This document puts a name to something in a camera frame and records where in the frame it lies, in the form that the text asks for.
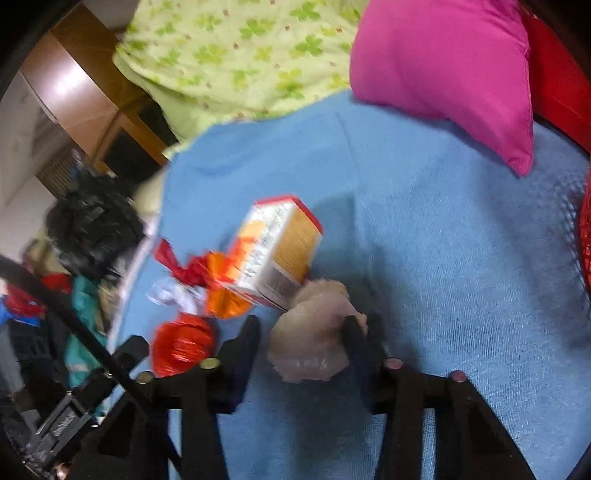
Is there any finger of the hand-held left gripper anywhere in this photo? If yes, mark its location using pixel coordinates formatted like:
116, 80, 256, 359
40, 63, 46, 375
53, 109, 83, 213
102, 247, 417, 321
102, 335, 151, 385

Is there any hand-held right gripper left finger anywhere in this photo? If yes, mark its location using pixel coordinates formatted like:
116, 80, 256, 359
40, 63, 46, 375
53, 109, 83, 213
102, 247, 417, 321
69, 315, 262, 480

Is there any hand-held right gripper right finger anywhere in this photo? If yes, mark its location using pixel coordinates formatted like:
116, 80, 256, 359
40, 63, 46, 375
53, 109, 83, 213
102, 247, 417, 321
342, 314, 539, 480

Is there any red foil wrapper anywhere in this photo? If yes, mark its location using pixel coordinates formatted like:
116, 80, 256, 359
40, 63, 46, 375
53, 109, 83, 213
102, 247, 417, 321
151, 312, 217, 377

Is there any white wrapper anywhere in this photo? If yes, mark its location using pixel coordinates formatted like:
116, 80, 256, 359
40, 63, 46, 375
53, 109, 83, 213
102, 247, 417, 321
147, 281, 206, 315

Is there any pale tissue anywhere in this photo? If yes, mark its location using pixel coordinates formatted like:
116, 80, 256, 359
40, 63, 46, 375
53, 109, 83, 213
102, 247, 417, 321
267, 279, 369, 384

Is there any orange foil wrapper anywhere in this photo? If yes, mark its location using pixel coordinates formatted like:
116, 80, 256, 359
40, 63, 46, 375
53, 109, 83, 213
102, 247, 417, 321
203, 251, 254, 320

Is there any red twisted wrapper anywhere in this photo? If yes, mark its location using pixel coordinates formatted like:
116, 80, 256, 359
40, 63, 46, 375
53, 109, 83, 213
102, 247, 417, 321
154, 237, 218, 289

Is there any orange white carton box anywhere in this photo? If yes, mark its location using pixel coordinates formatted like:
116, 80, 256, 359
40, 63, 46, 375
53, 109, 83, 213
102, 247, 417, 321
222, 195, 324, 311

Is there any red plastic mesh basket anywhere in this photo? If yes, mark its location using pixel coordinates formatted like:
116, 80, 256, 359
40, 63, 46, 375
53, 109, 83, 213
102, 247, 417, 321
577, 161, 591, 319

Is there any teal cloth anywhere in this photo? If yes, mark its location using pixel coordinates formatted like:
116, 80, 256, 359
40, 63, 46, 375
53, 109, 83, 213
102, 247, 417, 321
62, 274, 112, 388

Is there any red cloth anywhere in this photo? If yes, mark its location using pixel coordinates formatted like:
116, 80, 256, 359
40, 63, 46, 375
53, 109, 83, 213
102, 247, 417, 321
0, 272, 72, 324

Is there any blue blanket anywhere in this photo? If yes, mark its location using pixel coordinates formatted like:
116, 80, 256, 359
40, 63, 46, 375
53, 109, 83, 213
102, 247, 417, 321
106, 90, 591, 480

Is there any black puffer jacket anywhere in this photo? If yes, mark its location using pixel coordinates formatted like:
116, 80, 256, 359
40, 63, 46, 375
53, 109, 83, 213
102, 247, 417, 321
45, 173, 148, 278

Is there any wooden cabinet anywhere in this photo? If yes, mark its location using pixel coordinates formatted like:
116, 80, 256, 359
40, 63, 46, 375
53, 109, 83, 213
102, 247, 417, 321
18, 14, 171, 167

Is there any pink pillow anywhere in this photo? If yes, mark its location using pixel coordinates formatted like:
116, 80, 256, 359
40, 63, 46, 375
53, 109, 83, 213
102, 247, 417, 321
349, 0, 536, 177

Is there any green clover quilt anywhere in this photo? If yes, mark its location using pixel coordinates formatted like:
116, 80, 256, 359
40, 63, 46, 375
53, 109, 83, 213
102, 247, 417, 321
112, 0, 370, 158

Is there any black cable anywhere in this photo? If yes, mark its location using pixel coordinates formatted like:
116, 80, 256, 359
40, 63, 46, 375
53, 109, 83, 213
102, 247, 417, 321
0, 255, 183, 480

